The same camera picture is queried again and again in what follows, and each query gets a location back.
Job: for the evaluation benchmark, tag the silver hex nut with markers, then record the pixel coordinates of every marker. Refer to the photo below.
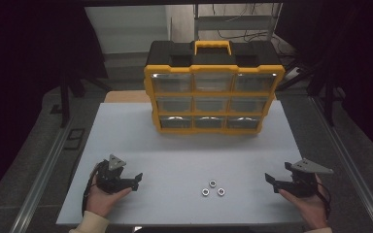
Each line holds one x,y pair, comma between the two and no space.
212,183
205,192
221,191

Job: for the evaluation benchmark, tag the yellow and black organizer case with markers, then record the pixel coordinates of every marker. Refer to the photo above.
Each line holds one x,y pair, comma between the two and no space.
175,51

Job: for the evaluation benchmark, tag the set of clear drawers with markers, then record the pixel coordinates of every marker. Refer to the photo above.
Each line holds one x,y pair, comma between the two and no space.
211,81

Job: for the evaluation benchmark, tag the person's left hand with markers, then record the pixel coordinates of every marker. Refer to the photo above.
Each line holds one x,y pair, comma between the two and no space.
100,202

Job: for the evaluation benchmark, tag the dark curtain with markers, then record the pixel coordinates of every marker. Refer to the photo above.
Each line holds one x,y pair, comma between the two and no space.
19,81
362,64

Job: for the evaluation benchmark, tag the aluminium rail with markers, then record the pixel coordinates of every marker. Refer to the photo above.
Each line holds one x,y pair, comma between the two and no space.
42,181
349,168

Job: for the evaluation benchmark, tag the wooden board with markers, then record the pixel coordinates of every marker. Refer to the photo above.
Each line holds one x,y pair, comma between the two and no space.
126,97

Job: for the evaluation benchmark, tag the white power strip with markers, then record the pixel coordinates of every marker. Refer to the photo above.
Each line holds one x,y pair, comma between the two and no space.
292,73

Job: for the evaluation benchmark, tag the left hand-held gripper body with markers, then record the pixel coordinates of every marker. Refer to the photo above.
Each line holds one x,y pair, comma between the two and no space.
108,179

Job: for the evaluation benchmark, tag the grey metal shelf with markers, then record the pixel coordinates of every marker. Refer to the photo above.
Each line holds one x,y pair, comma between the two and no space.
236,22

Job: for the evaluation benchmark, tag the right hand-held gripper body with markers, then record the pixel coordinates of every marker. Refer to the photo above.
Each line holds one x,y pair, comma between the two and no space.
304,184

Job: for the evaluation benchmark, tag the person's right hand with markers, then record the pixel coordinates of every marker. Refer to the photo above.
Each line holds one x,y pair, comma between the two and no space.
311,210

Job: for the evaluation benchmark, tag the black metal stand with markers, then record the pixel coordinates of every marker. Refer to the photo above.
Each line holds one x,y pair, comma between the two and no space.
328,97
65,103

